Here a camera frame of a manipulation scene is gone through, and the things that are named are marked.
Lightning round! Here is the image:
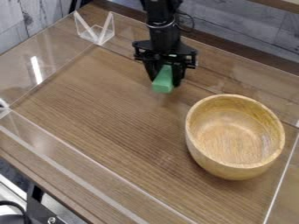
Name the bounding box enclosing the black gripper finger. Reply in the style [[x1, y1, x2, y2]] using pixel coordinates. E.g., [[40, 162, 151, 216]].
[[172, 63, 186, 88], [144, 60, 163, 81]]

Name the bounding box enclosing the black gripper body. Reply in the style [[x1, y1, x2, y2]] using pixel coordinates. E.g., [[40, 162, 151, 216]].
[[132, 40, 198, 69]]

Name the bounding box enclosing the green stick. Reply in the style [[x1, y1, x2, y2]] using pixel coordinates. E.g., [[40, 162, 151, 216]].
[[152, 65, 174, 94]]

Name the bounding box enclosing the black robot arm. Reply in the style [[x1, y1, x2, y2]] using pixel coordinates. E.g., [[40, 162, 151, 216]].
[[132, 0, 198, 94]]

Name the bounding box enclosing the wooden bowl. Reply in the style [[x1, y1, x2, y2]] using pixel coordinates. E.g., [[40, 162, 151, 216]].
[[184, 94, 286, 180]]

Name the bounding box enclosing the clear acrylic corner bracket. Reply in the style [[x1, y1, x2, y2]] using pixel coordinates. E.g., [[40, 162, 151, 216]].
[[74, 11, 115, 46]]

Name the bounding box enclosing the black table leg bracket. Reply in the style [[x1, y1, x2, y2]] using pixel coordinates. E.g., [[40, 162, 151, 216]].
[[27, 184, 67, 224]]

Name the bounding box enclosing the black cable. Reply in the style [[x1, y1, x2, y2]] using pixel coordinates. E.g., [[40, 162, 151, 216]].
[[0, 200, 31, 224]]

